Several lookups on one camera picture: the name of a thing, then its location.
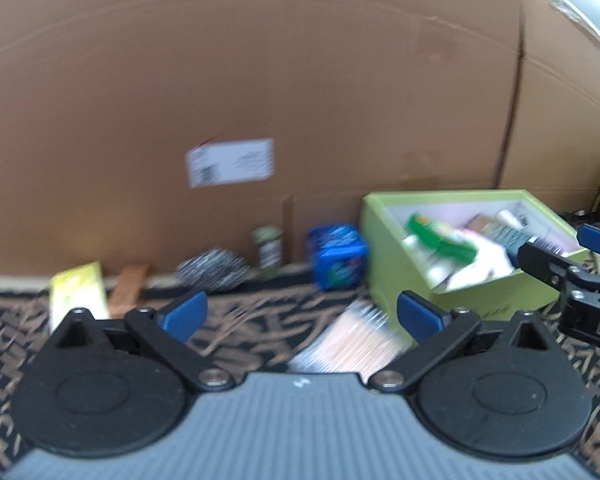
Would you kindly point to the dark glass jar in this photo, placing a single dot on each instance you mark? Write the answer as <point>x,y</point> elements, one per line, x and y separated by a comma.
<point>267,250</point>

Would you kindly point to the lime green box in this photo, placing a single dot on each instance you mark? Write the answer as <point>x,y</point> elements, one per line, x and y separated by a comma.
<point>390,260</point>

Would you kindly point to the white packet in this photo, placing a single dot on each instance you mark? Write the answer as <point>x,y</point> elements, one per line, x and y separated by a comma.
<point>475,260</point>

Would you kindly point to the blue wrapped package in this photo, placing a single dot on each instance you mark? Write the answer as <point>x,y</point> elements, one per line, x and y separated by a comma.
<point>337,257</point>

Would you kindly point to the brown flat piece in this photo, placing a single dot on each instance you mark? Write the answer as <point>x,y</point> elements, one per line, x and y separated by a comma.
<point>127,285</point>

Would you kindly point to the large cardboard box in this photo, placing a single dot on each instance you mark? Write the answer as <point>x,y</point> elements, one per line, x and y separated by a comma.
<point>230,60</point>

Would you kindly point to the white shipping label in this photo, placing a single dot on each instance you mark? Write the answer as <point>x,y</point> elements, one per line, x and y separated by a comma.
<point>230,162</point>

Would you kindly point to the black tan patterned mat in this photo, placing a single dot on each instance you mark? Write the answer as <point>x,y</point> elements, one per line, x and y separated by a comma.
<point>260,320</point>

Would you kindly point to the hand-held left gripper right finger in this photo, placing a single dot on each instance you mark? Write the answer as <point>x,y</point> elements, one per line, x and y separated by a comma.
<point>417,315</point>

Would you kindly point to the clear plastic packet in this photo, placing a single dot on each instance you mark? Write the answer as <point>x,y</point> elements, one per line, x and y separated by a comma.
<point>352,342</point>

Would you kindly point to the dark grey tube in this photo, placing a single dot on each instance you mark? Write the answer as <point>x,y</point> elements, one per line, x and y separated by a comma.
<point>505,235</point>

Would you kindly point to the silver crinkled packet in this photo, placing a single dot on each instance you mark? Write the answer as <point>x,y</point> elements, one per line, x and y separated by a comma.
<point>212,270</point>

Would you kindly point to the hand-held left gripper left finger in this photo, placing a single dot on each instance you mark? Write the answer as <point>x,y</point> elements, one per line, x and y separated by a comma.
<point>187,312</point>

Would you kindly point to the yellow green packet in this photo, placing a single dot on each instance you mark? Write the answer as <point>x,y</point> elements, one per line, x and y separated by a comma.
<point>77,295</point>

